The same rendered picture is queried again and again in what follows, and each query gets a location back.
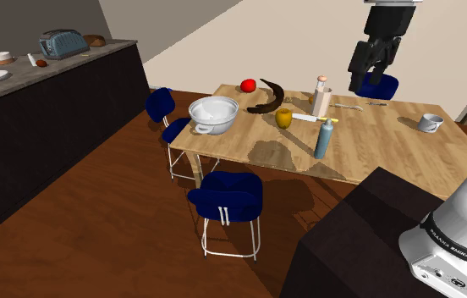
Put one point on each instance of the yellow bell pepper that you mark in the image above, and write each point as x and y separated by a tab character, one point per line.
283	119

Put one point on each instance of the red tomato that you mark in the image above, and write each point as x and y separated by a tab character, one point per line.
248	86

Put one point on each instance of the silver cutlery piece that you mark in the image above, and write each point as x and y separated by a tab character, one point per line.
347	107

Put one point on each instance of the dark brown banana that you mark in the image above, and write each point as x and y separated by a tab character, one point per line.
274	101

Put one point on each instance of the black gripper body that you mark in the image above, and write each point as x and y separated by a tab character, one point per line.
389	20

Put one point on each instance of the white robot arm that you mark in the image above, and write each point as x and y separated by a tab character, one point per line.
456	223

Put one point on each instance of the grey-blue bottle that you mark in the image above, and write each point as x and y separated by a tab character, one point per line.
323	140

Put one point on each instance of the blue chair with white legs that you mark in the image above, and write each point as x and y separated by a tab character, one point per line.
160	103
384	87
229	198

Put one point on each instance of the small dark cutlery piece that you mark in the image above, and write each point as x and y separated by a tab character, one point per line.
377	104

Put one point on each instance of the beige bottle with cork stopper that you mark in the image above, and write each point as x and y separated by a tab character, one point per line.
321	101

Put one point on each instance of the wooden dining table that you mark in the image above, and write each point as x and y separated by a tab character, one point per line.
382	140

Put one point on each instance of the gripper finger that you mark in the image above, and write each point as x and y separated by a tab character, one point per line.
359	66
387	51

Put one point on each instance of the white mug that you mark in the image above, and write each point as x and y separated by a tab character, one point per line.
429	123

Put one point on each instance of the dark robot stand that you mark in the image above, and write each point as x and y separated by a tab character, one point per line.
353	247

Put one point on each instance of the dark kitchen counter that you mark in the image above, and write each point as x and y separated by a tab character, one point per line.
52	124

